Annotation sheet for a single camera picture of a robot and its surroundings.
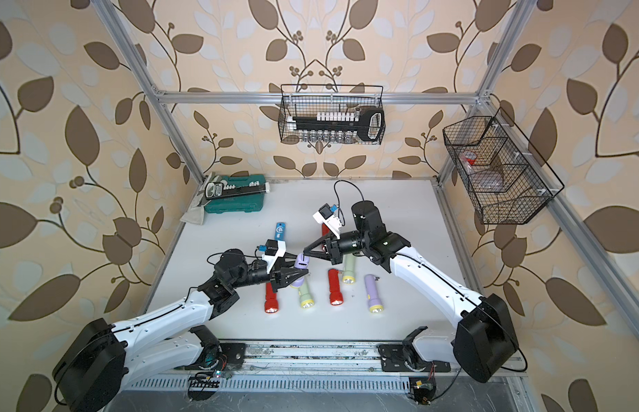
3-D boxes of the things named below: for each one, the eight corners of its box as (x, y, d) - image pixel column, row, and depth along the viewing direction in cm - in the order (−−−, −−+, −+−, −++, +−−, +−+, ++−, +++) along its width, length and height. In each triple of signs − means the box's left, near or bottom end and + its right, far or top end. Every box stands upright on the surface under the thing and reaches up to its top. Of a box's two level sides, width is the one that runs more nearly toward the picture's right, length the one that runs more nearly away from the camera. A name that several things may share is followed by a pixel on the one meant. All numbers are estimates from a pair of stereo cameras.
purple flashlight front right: (371, 314, 84) (372, 311, 81) (362, 278, 91) (363, 275, 89) (381, 312, 84) (383, 309, 82) (372, 277, 92) (373, 273, 90)
